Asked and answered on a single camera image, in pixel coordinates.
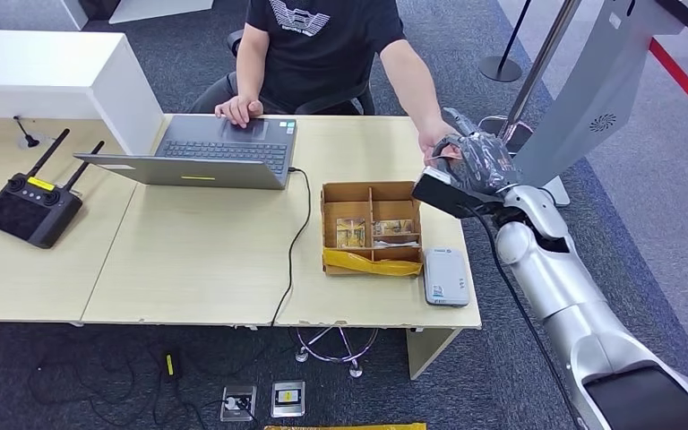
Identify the white counter partition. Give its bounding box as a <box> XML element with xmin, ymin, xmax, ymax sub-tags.
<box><xmin>0</xmin><ymin>30</ymin><xmax>166</xmax><ymax>157</ymax></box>

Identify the silver stanchion post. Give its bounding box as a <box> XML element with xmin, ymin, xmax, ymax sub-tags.
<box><xmin>478</xmin><ymin>0</ymin><xmax>582</xmax><ymax>156</ymax></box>

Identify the white paper slip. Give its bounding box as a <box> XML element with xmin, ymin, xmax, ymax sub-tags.
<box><xmin>374</xmin><ymin>236</ymin><xmax>421</xmax><ymax>250</ymax></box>

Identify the white furniture panel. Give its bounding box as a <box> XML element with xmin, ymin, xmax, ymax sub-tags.
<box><xmin>107</xmin><ymin>0</ymin><xmax>215</xmax><ymax>25</ymax></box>

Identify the black laptop power cable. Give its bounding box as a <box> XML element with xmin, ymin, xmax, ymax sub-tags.
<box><xmin>270</xmin><ymin>168</ymin><xmax>314</xmax><ymax>328</ymax></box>

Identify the person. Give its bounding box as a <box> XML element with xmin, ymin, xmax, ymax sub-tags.
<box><xmin>188</xmin><ymin>0</ymin><xmax>464</xmax><ymax>168</ymax></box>

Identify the person's left hand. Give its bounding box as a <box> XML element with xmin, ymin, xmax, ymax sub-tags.
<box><xmin>417</xmin><ymin>120</ymin><xmax>464</xmax><ymax>168</ymax></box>

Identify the person's right hand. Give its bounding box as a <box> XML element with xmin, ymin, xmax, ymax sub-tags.
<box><xmin>214</xmin><ymin>94</ymin><xmax>265</xmax><ymax>129</ymax></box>

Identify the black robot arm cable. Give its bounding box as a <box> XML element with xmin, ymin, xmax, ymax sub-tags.
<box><xmin>462</xmin><ymin>204</ymin><xmax>584</xmax><ymax>430</ymax></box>

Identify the open floor socket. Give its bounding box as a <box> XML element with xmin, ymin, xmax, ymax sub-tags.
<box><xmin>219</xmin><ymin>385</ymin><xmax>258</xmax><ymax>423</ymax></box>

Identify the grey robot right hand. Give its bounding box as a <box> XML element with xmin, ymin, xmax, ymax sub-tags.
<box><xmin>433</xmin><ymin>107</ymin><xmax>523</xmax><ymax>200</ymax></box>

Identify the black remote controller with antennas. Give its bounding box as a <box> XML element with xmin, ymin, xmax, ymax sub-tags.
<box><xmin>0</xmin><ymin>128</ymin><xmax>106</xmax><ymax>250</ymax></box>

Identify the cardboard divided box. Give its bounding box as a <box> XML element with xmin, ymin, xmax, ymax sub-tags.
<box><xmin>321</xmin><ymin>180</ymin><xmax>424</xmax><ymax>278</ymax></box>

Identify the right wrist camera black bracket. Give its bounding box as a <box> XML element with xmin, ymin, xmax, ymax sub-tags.
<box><xmin>410</xmin><ymin>166</ymin><xmax>503</xmax><ymax>219</ymax></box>

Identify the beige desk leg panel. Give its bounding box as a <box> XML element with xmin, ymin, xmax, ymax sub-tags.
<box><xmin>405</xmin><ymin>327</ymin><xmax>462</xmax><ymax>381</ymax></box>

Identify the grey kiosk stand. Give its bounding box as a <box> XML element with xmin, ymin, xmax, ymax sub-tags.
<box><xmin>512</xmin><ymin>0</ymin><xmax>688</xmax><ymax>208</ymax></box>

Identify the closed floor socket yellow label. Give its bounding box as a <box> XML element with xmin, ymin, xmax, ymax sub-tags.
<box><xmin>270</xmin><ymin>380</ymin><xmax>307</xmax><ymax>419</ymax></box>

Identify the chrome stool base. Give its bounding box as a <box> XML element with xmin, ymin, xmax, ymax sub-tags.
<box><xmin>294</xmin><ymin>326</ymin><xmax>380</xmax><ymax>379</ymax></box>

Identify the black stanchion post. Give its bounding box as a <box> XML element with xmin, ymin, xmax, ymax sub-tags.
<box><xmin>477</xmin><ymin>0</ymin><xmax>532</xmax><ymax>83</ymax></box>

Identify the white card reader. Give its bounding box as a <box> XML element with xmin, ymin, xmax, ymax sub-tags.
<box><xmin>423</xmin><ymin>247</ymin><xmax>471</xmax><ymax>308</ymax></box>

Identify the room key card upright print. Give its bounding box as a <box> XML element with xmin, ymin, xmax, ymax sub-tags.
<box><xmin>335</xmin><ymin>218</ymin><xmax>367</xmax><ymax>249</ymax></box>

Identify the grey laptop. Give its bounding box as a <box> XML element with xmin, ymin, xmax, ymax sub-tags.
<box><xmin>73</xmin><ymin>115</ymin><xmax>298</xmax><ymax>191</ymax></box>

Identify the red barrier belt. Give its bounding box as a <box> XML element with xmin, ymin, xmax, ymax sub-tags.
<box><xmin>648</xmin><ymin>37</ymin><xmax>688</xmax><ymax>136</ymax></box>

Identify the yellow floor strip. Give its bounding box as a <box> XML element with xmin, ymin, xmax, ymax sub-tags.
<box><xmin>263</xmin><ymin>422</ymin><xmax>428</xmax><ymax>430</ymax></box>

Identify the black floor cable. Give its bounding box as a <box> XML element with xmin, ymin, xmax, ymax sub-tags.
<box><xmin>28</xmin><ymin>340</ymin><xmax>264</xmax><ymax>430</ymax></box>

